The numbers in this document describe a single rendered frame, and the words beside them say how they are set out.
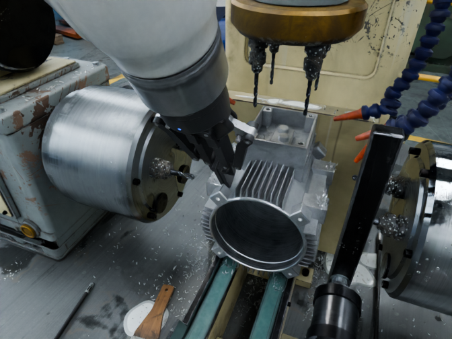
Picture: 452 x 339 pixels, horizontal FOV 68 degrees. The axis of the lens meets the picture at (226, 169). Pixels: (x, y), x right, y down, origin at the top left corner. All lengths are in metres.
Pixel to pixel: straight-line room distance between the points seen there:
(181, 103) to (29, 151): 0.46
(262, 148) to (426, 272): 0.27
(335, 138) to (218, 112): 0.35
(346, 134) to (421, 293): 0.28
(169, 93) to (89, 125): 0.35
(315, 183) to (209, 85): 0.34
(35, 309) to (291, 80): 0.69
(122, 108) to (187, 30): 0.39
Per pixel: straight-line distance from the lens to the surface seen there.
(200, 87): 0.28
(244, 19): 0.45
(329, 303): 0.46
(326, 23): 0.43
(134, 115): 0.58
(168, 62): 0.25
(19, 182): 0.75
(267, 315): 0.58
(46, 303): 0.81
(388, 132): 0.36
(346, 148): 0.65
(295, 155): 0.52
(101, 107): 0.63
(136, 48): 0.24
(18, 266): 0.90
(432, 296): 0.54
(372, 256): 0.86
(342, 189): 0.70
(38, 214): 0.79
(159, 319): 0.71
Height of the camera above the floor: 1.41
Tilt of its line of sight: 36 degrees down
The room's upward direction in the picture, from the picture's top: straight up
